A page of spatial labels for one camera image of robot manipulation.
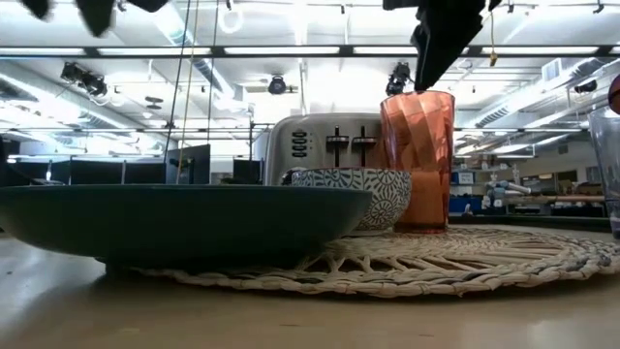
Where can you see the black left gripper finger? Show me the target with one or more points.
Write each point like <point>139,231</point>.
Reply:
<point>97,17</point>
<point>36,7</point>

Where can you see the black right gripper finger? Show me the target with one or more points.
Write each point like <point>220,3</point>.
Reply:
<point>441,39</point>

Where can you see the orange plastic tumbler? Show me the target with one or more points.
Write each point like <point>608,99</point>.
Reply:
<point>421,160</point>

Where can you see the teal round plate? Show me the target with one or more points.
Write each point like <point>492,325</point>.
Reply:
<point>169,218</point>

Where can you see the black ceiling spotlight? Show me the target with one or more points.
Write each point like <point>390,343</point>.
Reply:
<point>399,77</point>
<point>277,85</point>

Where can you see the silver four-slot toaster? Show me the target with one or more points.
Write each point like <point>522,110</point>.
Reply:
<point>315,145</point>

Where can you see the black computer monitor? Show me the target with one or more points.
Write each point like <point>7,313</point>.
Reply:
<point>248,172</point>
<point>191,165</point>

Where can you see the clear drinking glass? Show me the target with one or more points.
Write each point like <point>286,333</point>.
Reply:
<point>608,169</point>

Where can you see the round woven straw placemat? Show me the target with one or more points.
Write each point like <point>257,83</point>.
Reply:
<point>460,262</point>

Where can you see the black aluminium rig frame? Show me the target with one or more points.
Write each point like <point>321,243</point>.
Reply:
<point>218,51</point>

